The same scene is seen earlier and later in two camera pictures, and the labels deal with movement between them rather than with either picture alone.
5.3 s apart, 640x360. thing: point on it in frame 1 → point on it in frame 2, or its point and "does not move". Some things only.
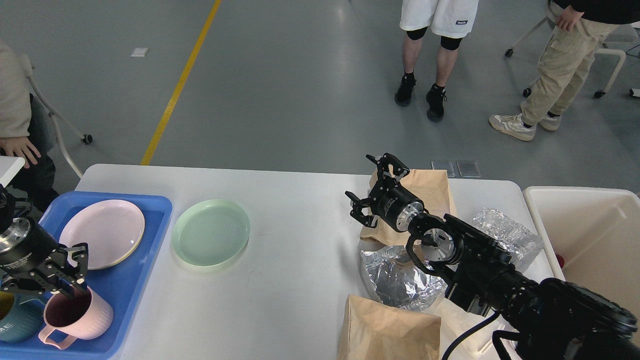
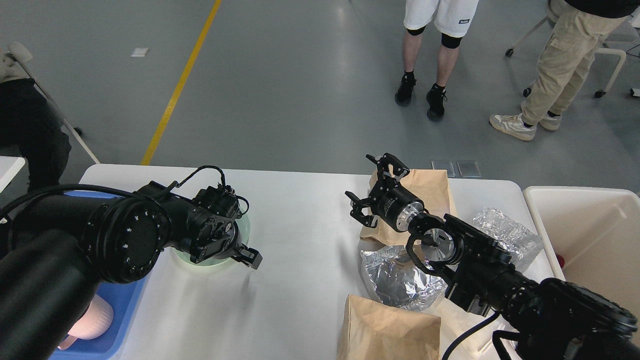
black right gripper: [388, 201] does not move
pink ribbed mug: [88, 316] does not move
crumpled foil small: [524, 245] does not move
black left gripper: [25, 247] → [220, 238]
